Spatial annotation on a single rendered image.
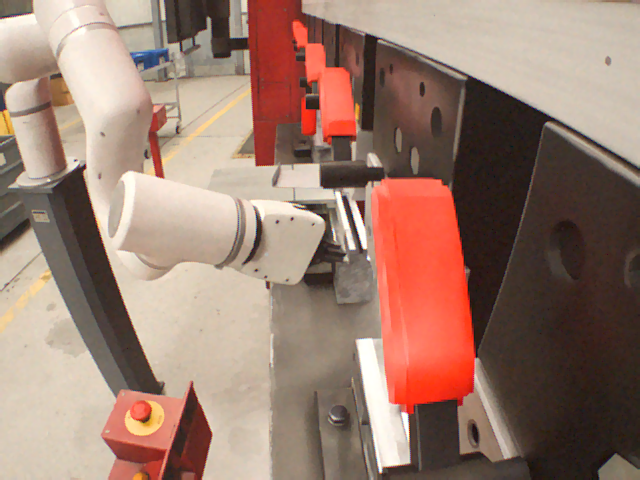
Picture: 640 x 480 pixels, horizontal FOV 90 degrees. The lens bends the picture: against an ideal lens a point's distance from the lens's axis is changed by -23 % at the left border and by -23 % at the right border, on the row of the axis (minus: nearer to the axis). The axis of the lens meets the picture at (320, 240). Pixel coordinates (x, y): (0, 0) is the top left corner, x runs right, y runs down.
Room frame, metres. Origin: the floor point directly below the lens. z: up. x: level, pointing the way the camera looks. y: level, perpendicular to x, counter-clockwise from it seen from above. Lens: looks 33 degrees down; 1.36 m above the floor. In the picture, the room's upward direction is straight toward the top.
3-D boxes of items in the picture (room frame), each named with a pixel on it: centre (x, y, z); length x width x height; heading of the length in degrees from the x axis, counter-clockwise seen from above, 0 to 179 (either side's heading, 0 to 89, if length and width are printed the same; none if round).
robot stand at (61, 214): (0.90, 0.76, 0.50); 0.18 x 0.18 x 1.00; 83
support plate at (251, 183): (0.78, 0.11, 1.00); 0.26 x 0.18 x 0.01; 95
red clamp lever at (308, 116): (0.63, 0.01, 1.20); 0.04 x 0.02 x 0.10; 95
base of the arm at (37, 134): (0.90, 0.76, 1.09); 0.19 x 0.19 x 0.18
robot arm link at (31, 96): (0.92, 0.74, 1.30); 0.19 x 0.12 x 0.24; 139
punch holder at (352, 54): (0.42, -0.07, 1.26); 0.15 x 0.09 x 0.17; 5
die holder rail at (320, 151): (1.34, 0.01, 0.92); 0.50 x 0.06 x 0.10; 5
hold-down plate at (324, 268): (0.75, 0.01, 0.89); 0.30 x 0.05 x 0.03; 5
